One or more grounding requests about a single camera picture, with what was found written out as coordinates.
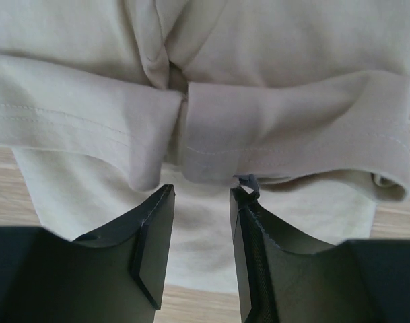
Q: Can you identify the beige t shirt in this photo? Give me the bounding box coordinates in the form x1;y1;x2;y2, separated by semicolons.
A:
0;1;410;293

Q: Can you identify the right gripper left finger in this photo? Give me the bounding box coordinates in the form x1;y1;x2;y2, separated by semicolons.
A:
0;185;175;322

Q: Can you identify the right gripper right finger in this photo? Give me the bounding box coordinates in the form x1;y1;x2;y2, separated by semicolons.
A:
230;175;410;322

